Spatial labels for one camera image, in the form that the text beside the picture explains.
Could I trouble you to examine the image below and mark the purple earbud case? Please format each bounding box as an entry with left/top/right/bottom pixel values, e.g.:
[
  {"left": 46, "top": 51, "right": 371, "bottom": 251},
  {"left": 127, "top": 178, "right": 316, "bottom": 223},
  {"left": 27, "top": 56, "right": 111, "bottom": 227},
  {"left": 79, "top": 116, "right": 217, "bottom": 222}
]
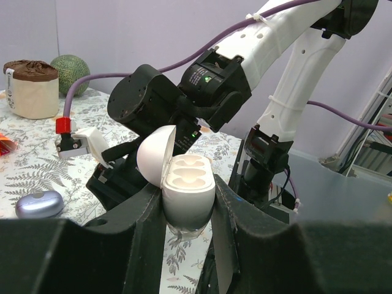
[{"left": 15, "top": 191, "right": 64, "bottom": 219}]

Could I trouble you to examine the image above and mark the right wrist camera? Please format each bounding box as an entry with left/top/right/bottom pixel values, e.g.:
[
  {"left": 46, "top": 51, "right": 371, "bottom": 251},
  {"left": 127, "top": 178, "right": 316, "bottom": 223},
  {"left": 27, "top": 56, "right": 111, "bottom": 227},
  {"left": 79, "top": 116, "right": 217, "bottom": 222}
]
[{"left": 55, "top": 117, "right": 110, "bottom": 168}]

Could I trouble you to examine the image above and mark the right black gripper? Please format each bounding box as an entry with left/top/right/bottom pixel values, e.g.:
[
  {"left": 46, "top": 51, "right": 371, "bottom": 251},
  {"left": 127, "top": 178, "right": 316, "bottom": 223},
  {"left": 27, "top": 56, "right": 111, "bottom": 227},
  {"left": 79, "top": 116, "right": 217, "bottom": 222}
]
[{"left": 86, "top": 64, "right": 201, "bottom": 211}]

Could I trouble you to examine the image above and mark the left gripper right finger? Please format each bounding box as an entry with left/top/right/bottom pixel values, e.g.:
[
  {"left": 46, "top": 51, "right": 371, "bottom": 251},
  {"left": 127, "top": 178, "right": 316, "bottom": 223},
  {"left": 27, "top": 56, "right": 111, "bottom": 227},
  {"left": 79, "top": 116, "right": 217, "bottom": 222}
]
[{"left": 197, "top": 176, "right": 391, "bottom": 293}]

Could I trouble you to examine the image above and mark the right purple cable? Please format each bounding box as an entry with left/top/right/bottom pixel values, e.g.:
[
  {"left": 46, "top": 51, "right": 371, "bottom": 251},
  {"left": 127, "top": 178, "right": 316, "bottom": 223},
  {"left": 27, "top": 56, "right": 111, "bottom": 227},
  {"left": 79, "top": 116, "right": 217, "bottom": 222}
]
[{"left": 62, "top": 0, "right": 392, "bottom": 215}]

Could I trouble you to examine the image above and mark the white earbud charging case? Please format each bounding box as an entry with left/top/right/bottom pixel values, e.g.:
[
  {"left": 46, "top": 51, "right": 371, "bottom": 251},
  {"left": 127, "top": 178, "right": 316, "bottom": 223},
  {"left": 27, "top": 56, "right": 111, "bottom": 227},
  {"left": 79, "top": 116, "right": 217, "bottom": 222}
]
[{"left": 137, "top": 125, "right": 216, "bottom": 232}]

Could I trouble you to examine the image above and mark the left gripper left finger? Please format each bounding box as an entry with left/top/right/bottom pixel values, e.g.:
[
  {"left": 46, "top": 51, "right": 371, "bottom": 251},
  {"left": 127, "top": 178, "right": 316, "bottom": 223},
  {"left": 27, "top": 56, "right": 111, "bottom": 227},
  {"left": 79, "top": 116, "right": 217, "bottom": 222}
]
[{"left": 1, "top": 184, "right": 166, "bottom": 293}]

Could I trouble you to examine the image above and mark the brown topped paper roll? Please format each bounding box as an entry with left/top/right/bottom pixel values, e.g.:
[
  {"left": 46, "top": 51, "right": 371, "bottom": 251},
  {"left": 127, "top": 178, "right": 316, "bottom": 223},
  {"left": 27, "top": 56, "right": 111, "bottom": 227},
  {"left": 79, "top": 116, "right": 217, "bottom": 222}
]
[{"left": 3, "top": 59, "right": 59, "bottom": 119}]

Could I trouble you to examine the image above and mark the pink orange candy box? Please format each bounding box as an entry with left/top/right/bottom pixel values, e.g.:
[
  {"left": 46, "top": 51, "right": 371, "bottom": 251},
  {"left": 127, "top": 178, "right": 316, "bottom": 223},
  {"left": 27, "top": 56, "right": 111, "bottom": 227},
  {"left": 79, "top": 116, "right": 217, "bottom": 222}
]
[{"left": 0, "top": 134, "right": 17, "bottom": 157}]

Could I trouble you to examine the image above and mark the green melon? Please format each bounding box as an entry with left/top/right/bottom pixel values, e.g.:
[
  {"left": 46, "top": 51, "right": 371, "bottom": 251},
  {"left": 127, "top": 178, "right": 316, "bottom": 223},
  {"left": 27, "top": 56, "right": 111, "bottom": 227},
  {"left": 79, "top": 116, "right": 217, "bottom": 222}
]
[{"left": 50, "top": 55, "right": 91, "bottom": 96}]

